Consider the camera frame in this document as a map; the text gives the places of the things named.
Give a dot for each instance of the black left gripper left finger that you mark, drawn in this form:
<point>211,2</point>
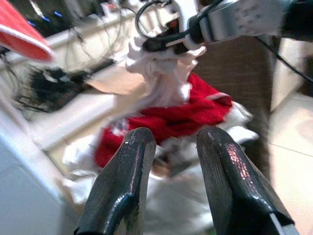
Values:
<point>119,186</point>

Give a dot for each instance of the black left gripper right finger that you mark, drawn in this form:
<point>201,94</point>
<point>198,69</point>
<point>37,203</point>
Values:
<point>232,186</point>

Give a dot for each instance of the beige flat sheet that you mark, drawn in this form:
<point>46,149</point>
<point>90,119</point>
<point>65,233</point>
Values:
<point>115,83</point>

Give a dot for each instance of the red garment with white trim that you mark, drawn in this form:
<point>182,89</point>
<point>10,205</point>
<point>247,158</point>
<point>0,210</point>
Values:
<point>185,115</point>

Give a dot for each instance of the brown wooden cabinet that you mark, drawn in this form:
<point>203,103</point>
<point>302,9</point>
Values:
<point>239,78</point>

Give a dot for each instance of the black electronic device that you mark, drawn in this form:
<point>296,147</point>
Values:
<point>56,14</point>

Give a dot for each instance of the red plastic basin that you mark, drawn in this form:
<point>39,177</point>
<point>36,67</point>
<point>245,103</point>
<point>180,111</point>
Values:
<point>22,31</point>

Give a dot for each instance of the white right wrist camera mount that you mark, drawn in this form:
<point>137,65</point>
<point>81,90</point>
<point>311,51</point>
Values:
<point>182,14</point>

